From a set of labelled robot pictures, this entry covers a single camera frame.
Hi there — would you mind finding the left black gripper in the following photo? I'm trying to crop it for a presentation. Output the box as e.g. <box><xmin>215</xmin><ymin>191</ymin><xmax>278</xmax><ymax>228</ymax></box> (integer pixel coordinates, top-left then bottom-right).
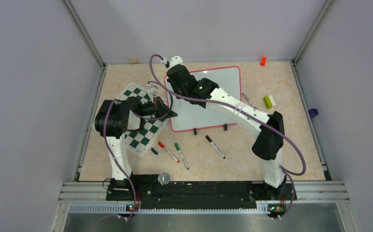
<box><xmin>137</xmin><ymin>96</ymin><xmax>177</xmax><ymax>120</ymax></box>

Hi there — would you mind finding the pink framed whiteboard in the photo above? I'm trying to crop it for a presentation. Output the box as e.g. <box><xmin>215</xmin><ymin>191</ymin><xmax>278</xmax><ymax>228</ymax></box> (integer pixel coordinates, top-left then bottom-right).
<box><xmin>164</xmin><ymin>65</ymin><xmax>242</xmax><ymax>132</ymax></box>

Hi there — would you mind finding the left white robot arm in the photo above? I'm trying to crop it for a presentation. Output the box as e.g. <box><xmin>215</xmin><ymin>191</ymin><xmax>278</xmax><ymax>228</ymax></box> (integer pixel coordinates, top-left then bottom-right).
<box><xmin>94</xmin><ymin>97</ymin><xmax>177</xmax><ymax>181</ymax></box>

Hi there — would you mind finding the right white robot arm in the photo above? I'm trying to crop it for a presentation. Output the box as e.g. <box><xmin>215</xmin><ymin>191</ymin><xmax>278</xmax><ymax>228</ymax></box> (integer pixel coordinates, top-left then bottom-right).
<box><xmin>162</xmin><ymin>56</ymin><xmax>285</xmax><ymax>199</ymax></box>

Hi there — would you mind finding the black whiteboard stand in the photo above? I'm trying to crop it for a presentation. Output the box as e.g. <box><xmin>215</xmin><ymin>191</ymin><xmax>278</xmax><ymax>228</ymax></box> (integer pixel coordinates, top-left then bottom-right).
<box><xmin>192</xmin><ymin>123</ymin><xmax>228</xmax><ymax>135</ymax></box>

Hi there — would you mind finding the red marker pen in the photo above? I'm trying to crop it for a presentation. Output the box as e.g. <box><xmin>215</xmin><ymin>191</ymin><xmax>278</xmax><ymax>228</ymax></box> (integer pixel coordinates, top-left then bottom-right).
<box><xmin>158</xmin><ymin>141</ymin><xmax>179</xmax><ymax>163</ymax></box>

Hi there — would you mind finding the green marker pen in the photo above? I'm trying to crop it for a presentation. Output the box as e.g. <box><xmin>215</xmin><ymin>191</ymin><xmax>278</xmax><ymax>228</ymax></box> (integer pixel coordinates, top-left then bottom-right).
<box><xmin>175</xmin><ymin>143</ymin><xmax>190</xmax><ymax>170</ymax></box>

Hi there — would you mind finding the green white chess mat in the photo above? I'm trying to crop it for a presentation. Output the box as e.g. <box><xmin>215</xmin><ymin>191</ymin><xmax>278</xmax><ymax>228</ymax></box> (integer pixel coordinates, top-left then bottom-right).
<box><xmin>117</xmin><ymin>83</ymin><xmax>169</xmax><ymax>157</ymax></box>

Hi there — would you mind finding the black marker pen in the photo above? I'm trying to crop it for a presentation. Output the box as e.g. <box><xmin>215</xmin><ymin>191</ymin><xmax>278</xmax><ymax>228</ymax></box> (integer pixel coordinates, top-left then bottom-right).
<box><xmin>205</xmin><ymin>135</ymin><xmax>226</xmax><ymax>159</ymax></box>

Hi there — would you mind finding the small wooden block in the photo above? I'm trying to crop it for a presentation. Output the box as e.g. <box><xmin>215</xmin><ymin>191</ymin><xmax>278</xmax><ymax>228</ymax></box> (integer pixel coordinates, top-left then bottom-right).
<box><xmin>129</xmin><ymin>59</ymin><xmax>139</xmax><ymax>64</ymax></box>

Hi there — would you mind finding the purple marker pen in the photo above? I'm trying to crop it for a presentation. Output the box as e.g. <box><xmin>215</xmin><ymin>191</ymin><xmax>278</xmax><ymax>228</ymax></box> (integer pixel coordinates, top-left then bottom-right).
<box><xmin>242</xmin><ymin>93</ymin><xmax>256</xmax><ymax>109</ymax></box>

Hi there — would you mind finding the orange toy block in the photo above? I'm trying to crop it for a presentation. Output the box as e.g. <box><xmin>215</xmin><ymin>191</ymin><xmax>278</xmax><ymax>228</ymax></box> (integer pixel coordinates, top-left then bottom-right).
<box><xmin>260</xmin><ymin>57</ymin><xmax>267</xmax><ymax>67</ymax></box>

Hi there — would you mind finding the green white toy brick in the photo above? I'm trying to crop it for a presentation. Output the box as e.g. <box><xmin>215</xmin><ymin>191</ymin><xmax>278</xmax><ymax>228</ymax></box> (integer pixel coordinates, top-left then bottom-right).
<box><xmin>263</xmin><ymin>95</ymin><xmax>277</xmax><ymax>109</ymax></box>

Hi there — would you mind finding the purple toy block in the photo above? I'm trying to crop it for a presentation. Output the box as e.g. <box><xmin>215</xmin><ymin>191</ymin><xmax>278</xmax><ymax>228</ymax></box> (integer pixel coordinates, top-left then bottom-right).
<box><xmin>308</xmin><ymin>108</ymin><xmax>319</xmax><ymax>119</ymax></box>

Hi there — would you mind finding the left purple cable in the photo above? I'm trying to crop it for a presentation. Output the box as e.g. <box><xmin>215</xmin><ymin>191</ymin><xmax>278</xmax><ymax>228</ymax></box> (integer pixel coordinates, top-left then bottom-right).
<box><xmin>103</xmin><ymin>80</ymin><xmax>174</xmax><ymax>220</ymax></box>

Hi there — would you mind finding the purple cable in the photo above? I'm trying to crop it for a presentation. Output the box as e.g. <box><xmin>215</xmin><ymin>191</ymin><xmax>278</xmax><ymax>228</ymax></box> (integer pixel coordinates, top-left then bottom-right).
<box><xmin>149</xmin><ymin>54</ymin><xmax>307</xmax><ymax>220</ymax></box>
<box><xmin>103</xmin><ymin>80</ymin><xmax>174</xmax><ymax>220</ymax></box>

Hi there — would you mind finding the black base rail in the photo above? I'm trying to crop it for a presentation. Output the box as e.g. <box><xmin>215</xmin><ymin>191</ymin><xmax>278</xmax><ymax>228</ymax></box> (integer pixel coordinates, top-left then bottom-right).
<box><xmin>106</xmin><ymin>174</ymin><xmax>297</xmax><ymax>210</ymax></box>

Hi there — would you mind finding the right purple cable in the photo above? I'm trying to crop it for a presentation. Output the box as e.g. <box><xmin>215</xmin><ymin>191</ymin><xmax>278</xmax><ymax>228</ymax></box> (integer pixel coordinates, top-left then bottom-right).
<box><xmin>149</xmin><ymin>54</ymin><xmax>307</xmax><ymax>220</ymax></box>

